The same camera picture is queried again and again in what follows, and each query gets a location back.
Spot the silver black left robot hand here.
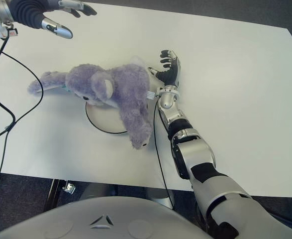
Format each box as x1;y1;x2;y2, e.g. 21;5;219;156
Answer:
7;0;98;40

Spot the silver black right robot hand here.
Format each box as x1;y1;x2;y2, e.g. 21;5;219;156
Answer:
147;49;182;87

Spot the purple plush bunny doll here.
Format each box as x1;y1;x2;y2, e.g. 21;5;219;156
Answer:
27;56;153;150

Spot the white plate with black rim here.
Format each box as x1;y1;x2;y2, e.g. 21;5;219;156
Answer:
85;101;129;135

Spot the grey robot leg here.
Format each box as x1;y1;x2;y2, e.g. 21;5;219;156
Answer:
145;188;176;209
80;183;117;200

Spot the grey robot torso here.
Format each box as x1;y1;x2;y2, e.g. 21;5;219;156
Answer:
0;196;212;239

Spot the black table leg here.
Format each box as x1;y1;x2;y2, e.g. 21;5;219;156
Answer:
43;178;65;212

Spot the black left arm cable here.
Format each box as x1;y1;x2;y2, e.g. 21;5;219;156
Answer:
0;24;44;237

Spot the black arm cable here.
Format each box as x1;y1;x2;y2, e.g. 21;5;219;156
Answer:
0;24;44;237
153;101;177;209

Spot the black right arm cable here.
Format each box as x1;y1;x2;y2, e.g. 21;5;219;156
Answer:
153;101;177;209

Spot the metal table bracket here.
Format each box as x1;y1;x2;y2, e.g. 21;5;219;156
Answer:
62;181;77;195

